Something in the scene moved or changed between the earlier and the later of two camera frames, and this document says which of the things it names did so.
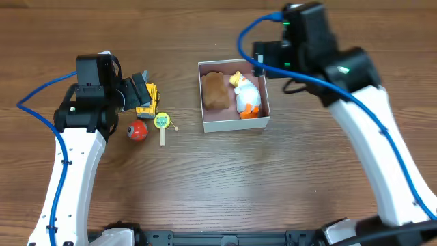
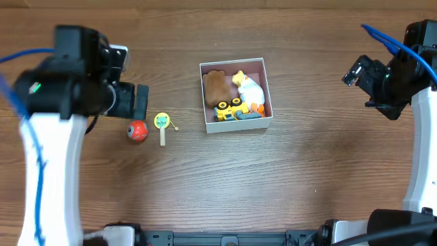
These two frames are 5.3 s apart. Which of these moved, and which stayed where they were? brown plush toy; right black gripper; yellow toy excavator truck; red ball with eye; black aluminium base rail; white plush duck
Moved: white plush duck; yellow toy excavator truck; right black gripper
Stayed: brown plush toy; black aluminium base rail; red ball with eye
